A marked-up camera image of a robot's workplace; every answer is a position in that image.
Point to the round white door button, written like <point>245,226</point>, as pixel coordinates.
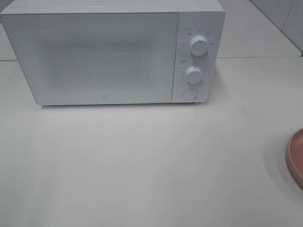
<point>190,94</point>

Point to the pink round plate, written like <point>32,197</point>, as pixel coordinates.
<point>294,157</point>

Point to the lower white timer knob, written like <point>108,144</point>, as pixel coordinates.
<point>194,75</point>

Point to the upper white power knob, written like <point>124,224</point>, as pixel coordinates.
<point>198,45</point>

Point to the white microwave oven body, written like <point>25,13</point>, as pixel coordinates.
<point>195,17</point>

